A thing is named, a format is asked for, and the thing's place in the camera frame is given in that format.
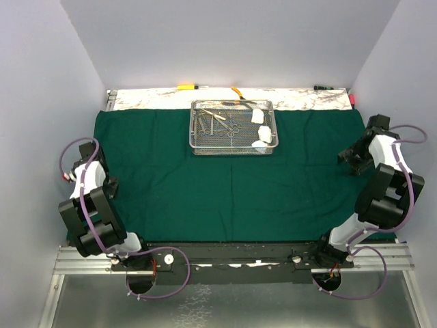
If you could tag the steel surgical forceps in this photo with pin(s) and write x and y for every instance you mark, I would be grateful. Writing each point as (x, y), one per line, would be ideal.
(206, 124)

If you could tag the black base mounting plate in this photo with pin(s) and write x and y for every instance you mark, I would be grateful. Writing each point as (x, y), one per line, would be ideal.
(230, 263)

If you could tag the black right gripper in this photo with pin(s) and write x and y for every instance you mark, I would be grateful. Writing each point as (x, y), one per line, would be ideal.
(357, 167)

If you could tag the aluminium extrusion rail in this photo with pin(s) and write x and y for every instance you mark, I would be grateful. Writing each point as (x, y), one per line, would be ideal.
(375, 257)

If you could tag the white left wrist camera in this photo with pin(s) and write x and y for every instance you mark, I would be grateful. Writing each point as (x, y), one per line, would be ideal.
(70, 176)

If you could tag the pink marker pen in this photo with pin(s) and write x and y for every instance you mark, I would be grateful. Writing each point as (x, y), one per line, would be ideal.
(352, 99)

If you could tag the white gauze pad middle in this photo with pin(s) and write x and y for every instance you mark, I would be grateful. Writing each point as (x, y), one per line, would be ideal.
(265, 134)

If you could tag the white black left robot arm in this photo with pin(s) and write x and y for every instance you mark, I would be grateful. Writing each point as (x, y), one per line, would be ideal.
(93, 224)

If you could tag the dark green surgical cloth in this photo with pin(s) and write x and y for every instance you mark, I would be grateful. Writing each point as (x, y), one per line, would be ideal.
(166, 193)

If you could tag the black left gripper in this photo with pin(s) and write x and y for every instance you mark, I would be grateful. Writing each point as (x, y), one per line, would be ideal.
(112, 189)

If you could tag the black green screwdriver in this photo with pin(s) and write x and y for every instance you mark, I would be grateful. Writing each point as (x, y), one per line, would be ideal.
(321, 87)

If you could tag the steel tweezers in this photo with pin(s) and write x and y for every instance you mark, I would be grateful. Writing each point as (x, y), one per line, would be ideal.
(218, 117)

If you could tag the white gauze pad bottom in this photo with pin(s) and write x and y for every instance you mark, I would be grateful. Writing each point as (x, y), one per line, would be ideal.
(259, 144)

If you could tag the steel mesh instrument tray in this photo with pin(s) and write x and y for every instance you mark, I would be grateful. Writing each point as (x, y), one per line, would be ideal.
(219, 143)

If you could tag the steel surgical scissors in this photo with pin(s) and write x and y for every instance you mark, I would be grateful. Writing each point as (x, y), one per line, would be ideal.
(230, 125)

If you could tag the white gauze pad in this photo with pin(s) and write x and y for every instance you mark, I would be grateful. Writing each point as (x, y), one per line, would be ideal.
(257, 116)
(265, 134)
(259, 144)

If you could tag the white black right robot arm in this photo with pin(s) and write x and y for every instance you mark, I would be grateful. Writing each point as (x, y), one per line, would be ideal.
(386, 201)

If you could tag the yellow black needle-nose pliers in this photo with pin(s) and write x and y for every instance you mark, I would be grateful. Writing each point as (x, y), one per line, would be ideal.
(239, 97)

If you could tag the white gauze pad top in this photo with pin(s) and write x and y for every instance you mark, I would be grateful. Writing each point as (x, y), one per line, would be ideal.
(257, 116)

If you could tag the yellow handled screwdriver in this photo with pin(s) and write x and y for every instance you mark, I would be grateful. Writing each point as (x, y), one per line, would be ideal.
(191, 87)

